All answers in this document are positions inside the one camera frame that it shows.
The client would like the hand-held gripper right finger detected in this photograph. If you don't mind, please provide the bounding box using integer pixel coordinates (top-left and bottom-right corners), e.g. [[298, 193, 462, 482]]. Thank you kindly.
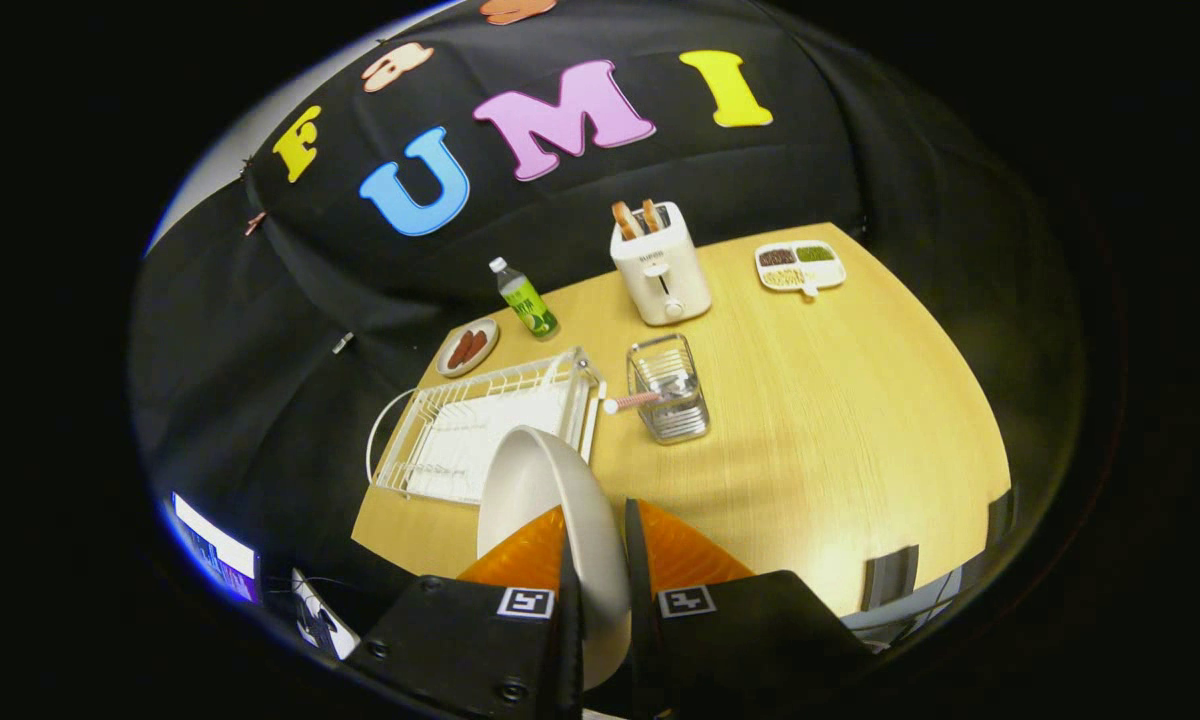
[[625, 498, 876, 720]]

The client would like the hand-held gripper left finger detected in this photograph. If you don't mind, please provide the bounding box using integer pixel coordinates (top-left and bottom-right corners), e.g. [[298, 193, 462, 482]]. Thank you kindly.
[[345, 505, 586, 720]]

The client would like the white plate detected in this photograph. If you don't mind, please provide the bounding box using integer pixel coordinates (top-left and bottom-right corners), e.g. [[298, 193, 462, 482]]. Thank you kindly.
[[476, 425, 633, 691]]

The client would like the wire basket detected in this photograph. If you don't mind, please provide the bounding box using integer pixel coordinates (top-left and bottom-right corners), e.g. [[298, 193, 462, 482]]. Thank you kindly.
[[626, 333, 711, 445]]

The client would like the white wire dish rack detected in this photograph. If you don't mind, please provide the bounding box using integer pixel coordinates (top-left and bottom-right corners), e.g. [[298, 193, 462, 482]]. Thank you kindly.
[[365, 346, 609, 504]]

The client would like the pink-handled spoon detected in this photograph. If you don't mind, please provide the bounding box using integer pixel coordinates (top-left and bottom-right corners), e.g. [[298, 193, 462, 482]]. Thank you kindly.
[[602, 385, 696, 415]]

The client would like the small beige sausage plate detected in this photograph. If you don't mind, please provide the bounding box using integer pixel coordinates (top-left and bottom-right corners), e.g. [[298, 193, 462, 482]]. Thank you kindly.
[[436, 318, 501, 378]]

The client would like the white divided bean dish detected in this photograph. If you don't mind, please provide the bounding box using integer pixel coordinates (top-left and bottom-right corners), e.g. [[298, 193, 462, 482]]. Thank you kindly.
[[755, 240, 848, 299]]

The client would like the white patterned sheet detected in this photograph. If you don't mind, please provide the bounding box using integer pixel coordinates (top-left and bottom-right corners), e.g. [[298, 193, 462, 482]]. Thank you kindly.
[[292, 568, 361, 661]]

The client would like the computer monitor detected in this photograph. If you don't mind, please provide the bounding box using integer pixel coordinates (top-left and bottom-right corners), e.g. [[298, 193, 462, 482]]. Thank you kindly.
[[170, 492, 261, 605]]

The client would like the green tea bottle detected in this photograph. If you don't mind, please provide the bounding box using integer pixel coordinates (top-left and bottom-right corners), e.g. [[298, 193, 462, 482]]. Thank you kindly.
[[489, 257, 560, 339]]

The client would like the white toaster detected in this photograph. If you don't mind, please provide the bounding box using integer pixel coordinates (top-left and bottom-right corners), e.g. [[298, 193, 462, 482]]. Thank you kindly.
[[610, 200, 713, 327]]

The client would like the black backdrop cloth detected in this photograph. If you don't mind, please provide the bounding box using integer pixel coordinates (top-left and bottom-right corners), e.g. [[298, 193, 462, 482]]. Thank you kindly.
[[130, 0, 1086, 601]]

